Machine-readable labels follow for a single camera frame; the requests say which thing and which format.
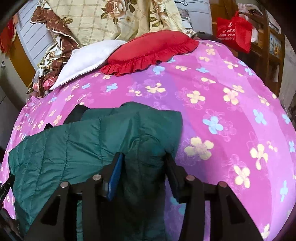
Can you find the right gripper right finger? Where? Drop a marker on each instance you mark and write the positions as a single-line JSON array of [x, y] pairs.
[[229, 220]]

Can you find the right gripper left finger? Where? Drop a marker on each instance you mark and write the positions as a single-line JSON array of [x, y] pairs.
[[57, 220]]

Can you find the dark green puffer jacket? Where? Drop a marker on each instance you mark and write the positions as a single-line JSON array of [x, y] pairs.
[[83, 145]]

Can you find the pink floral bed sheet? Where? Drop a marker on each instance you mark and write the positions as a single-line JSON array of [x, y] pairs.
[[234, 128]]

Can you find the red ruffled pillow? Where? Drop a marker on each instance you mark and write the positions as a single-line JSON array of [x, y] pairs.
[[149, 49]]

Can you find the white pillow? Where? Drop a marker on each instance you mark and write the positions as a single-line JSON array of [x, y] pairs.
[[86, 59]]

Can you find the red hanging banner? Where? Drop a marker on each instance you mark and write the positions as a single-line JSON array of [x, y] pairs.
[[8, 36]]

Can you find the wooden shelf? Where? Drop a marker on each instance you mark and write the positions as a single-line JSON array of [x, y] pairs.
[[267, 55]]

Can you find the brown patterned blanket pile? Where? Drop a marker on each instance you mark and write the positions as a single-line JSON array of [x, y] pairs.
[[57, 55]]

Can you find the red gift bag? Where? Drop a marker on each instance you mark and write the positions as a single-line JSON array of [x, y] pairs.
[[235, 33]]

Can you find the cream rose-print quilt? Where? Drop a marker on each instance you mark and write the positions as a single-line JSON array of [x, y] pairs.
[[94, 21]]

